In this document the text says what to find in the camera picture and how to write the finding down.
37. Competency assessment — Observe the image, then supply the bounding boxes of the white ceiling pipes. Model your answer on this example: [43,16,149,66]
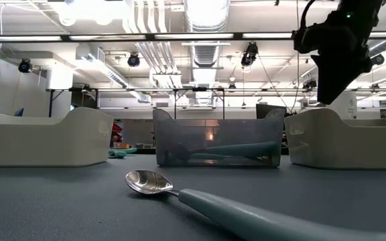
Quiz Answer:
[122,0,184,90]

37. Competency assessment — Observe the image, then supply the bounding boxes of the grey translucent plastic bin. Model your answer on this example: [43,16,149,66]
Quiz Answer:
[152,108,286,168]

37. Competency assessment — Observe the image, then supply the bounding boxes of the black computer monitor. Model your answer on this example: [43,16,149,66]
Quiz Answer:
[255,103,287,118]

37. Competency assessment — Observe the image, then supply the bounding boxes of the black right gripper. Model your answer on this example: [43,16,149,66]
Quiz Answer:
[311,9,379,105]

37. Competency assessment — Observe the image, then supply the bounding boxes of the white plastic bin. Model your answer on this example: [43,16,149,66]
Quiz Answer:
[283,107,386,171]
[0,106,115,167]

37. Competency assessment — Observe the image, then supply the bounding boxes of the black horizontal crossbeam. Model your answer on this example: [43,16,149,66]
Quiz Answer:
[0,31,386,44]

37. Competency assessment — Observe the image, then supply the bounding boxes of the red and white object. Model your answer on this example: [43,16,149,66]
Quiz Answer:
[111,120,124,143]

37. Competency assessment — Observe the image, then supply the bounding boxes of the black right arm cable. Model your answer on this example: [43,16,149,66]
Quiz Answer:
[299,0,318,33]

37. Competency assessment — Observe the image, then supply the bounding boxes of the fluorescent ceiling light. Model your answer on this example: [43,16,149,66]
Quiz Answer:
[0,35,62,42]
[242,32,324,38]
[154,33,235,39]
[68,35,146,40]

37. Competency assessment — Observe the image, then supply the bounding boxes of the white pillar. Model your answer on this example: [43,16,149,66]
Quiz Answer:
[328,72,358,120]

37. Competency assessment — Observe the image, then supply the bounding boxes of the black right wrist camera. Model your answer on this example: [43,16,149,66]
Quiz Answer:
[292,19,328,55]

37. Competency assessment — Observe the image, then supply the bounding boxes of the black hanging cable reel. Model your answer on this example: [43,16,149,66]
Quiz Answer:
[371,53,385,67]
[17,58,34,74]
[240,42,259,68]
[302,78,318,91]
[127,52,141,68]

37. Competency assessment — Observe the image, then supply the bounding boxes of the light blue handled spoon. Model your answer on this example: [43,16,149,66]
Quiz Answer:
[125,169,386,241]

